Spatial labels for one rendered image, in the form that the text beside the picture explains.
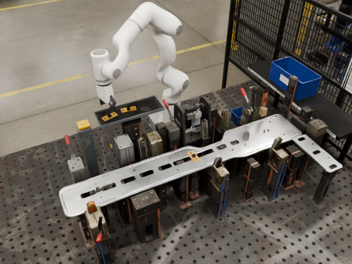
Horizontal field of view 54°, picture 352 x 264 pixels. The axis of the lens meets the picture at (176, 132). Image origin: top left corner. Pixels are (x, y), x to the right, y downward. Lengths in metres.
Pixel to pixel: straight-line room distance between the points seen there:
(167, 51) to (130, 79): 2.41
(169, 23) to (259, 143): 0.81
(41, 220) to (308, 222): 1.47
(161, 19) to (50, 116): 2.40
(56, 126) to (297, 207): 2.59
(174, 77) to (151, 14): 0.48
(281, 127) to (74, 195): 1.23
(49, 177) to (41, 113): 1.84
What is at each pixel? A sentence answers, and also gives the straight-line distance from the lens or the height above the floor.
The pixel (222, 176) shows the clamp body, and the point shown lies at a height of 1.04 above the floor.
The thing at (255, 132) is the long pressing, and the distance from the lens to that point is 2.05.
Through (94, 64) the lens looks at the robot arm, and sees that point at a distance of 1.68.
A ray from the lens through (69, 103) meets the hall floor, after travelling 4.09.
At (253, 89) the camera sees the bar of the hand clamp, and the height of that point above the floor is 1.21.
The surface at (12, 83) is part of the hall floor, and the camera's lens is 4.72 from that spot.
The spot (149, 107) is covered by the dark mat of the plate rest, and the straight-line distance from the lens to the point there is 1.93.
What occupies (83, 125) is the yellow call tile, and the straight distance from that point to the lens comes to 1.87.
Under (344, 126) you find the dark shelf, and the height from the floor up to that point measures 1.03.
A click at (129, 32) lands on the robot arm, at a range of 1.73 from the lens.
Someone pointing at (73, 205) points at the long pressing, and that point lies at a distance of 1.71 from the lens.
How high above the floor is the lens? 2.31
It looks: 41 degrees down
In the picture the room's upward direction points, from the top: straight up
